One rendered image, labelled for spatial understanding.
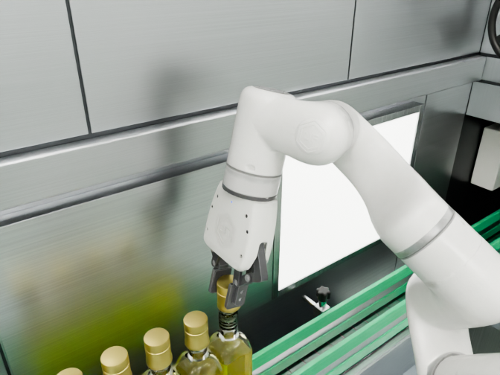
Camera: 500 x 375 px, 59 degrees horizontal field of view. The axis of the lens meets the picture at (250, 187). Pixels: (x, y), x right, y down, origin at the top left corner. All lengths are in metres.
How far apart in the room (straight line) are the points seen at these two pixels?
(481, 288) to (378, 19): 0.56
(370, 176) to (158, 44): 0.34
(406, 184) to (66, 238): 0.44
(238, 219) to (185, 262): 0.20
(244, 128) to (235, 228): 0.13
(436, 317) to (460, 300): 0.06
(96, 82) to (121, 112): 0.05
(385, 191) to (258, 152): 0.17
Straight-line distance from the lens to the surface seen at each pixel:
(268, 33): 0.75
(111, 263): 0.69
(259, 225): 0.57
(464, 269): 0.54
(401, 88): 1.01
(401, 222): 0.53
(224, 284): 0.65
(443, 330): 0.64
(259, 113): 0.54
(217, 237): 0.62
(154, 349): 0.63
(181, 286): 0.78
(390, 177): 0.59
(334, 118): 0.50
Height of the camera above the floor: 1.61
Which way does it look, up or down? 27 degrees down
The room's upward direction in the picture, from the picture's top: straight up
